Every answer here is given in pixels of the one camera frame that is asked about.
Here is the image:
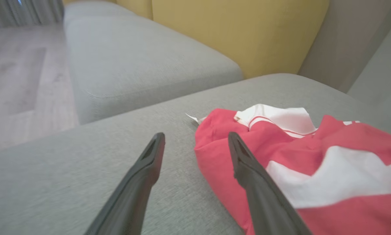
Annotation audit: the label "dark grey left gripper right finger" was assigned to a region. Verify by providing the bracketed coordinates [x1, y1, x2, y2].
[228, 132, 312, 235]

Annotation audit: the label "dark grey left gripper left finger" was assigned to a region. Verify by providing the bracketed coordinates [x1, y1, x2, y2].
[85, 132, 166, 235]

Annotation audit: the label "red and white jersey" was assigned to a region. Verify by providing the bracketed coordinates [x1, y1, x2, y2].
[186, 104, 391, 235]

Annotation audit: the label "large grey sofa seat cushion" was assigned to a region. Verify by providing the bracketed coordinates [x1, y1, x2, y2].
[0, 73, 391, 235]

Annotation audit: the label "long grey sofa seat cushion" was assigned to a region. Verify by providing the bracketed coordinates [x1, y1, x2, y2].
[63, 2, 243, 125]

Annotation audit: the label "wide yellow sofa back cushion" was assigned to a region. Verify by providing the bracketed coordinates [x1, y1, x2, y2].
[151, 0, 330, 79]

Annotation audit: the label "taupe grey sofa back cushion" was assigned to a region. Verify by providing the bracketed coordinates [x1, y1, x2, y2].
[298, 0, 391, 93]

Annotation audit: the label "narrow yellow sofa back cushion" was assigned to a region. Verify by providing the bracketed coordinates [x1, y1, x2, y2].
[116, 0, 154, 20]

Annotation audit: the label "grey pleated curtain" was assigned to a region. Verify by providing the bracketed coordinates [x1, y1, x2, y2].
[0, 0, 64, 28]

